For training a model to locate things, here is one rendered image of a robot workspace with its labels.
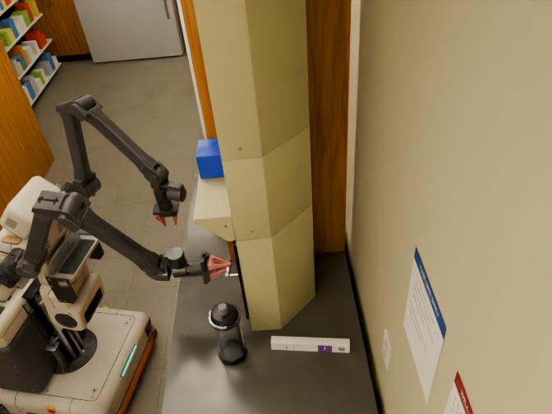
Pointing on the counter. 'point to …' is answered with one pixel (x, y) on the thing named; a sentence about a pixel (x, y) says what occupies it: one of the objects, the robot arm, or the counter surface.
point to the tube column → (255, 72)
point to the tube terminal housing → (274, 230)
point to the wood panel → (326, 120)
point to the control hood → (213, 208)
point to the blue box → (209, 158)
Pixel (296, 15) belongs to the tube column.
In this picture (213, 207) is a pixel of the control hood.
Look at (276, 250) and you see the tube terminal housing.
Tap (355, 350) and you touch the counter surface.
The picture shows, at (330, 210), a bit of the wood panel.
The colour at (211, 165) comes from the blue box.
